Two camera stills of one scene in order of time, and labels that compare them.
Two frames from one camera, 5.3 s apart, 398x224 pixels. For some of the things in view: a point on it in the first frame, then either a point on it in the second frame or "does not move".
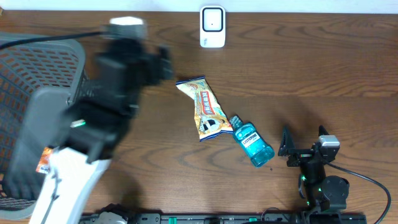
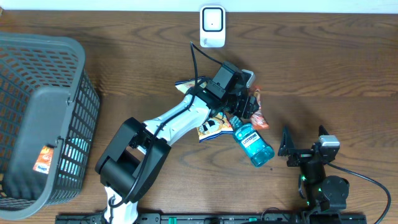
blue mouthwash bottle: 258,150 does not move
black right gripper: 301,155 does not move
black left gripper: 146,78 to 250,106
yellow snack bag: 211,117 does not move
